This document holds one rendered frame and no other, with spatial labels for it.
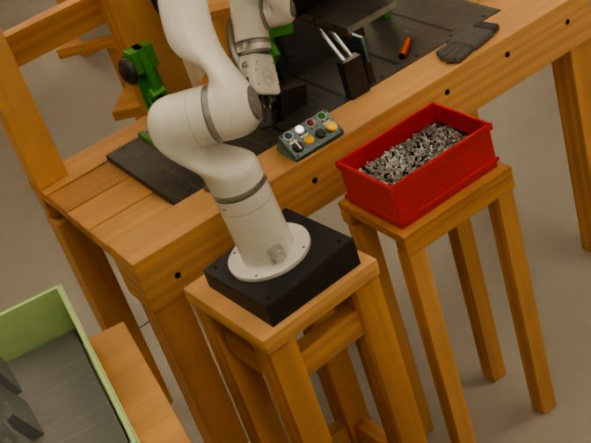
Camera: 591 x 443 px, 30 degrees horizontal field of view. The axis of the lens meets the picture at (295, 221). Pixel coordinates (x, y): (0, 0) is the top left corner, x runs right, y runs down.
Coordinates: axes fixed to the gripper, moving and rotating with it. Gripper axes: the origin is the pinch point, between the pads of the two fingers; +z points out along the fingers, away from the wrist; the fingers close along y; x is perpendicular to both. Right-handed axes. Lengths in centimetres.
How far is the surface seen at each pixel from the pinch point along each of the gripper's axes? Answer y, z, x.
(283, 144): 8.9, 6.4, 1.7
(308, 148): 11.9, 8.2, -3.4
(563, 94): 98, 1, -39
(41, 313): -47, 37, 35
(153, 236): -18.6, 23.8, 24.0
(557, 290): 112, 60, -23
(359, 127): 24.1, 4.6, -11.6
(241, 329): -33, 46, -8
